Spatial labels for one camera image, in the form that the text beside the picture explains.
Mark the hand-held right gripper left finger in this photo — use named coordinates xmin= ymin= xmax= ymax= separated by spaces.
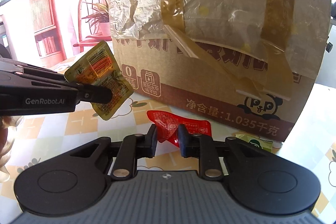
xmin=71 ymin=124 xmax=158 ymax=180

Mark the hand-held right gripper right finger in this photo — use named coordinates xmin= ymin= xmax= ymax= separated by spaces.
xmin=177 ymin=124 xmax=265 ymax=180

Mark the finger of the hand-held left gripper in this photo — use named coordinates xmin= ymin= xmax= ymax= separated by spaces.
xmin=0 ymin=57 xmax=67 ymax=82
xmin=24 ymin=79 xmax=114 ymax=104

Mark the red snack packet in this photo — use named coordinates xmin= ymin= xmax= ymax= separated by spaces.
xmin=146 ymin=110 xmax=212 ymax=144

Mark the yellow snack packet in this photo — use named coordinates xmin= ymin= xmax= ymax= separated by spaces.
xmin=64 ymin=40 xmax=133 ymax=122

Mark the brown cardboard box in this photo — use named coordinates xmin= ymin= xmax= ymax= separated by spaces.
xmin=107 ymin=0 xmax=332 ymax=143

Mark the yellow dotted plastic bag liner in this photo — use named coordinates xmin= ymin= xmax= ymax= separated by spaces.
xmin=107 ymin=0 xmax=332 ymax=79

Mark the person's left hand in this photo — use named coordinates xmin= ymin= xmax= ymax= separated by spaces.
xmin=0 ymin=115 xmax=17 ymax=183

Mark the checkered flower tablecloth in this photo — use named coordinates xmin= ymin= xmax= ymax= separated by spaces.
xmin=0 ymin=53 xmax=336 ymax=203

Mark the small green packet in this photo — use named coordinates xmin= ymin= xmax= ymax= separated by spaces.
xmin=234 ymin=133 xmax=274 ymax=153

